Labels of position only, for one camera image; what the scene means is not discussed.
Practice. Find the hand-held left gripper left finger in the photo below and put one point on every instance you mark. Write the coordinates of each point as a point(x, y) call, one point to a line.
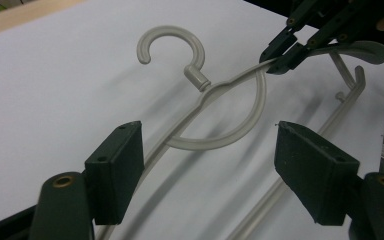
point(116, 173)

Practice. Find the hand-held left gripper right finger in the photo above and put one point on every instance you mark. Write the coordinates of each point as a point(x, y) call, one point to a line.
point(313, 173)

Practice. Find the white paper sheet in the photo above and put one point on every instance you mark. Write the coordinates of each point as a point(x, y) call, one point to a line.
point(46, 100)

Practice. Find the grey plastic clothes hanger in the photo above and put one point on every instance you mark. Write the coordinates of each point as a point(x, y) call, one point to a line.
point(196, 76)

